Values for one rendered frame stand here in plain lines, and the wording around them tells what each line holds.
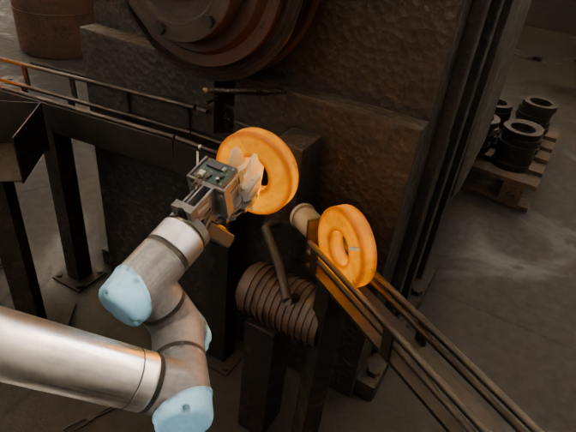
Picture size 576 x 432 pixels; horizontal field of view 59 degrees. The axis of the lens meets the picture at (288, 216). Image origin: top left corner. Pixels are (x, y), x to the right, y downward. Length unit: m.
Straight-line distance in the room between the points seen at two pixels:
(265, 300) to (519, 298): 1.28
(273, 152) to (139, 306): 0.34
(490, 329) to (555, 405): 0.32
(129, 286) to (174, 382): 0.14
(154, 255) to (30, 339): 0.20
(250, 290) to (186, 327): 0.40
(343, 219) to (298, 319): 0.28
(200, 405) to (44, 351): 0.19
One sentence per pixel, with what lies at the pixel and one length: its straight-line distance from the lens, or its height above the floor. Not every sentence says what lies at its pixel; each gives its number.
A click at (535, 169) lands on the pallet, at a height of 0.14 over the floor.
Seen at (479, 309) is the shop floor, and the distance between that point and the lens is 2.04.
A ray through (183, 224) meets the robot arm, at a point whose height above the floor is 0.84.
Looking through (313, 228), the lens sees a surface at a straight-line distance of 1.00.
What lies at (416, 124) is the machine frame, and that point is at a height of 0.87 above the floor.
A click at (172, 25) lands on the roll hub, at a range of 1.06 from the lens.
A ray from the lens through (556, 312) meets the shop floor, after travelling 2.19.
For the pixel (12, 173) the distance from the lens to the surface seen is 1.39.
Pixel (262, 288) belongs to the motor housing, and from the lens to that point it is 1.11.
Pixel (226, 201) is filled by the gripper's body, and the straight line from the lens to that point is 0.78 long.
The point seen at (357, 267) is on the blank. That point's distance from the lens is 0.90.
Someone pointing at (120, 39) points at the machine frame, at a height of 0.87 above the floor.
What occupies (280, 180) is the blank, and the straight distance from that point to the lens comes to 0.87.
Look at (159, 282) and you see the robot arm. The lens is 0.72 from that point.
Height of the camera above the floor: 1.28
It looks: 34 degrees down
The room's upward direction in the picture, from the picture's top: 7 degrees clockwise
